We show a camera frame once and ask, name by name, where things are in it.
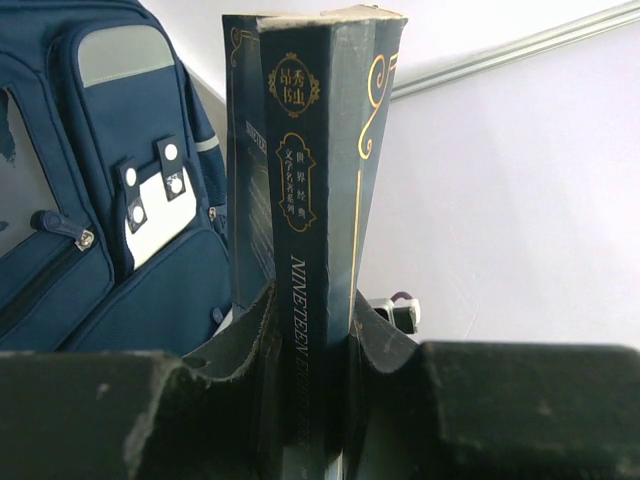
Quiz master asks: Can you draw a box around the navy blue student backpack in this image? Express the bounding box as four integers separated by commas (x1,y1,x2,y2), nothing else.
1,1,231,356

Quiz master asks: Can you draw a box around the aluminium frame rail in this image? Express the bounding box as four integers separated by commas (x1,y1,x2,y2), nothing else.
391,1,639,101

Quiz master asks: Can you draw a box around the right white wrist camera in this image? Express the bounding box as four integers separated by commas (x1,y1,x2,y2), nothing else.
369,291,421,335

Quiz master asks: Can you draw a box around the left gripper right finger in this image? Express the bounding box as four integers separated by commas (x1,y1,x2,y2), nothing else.
345,298,639,479

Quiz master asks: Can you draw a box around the dark blue Nineteen Eighty-Four book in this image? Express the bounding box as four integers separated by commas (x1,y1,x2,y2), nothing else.
222,4,408,479

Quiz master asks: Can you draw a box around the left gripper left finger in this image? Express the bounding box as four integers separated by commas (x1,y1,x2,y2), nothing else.
1,284,275,479

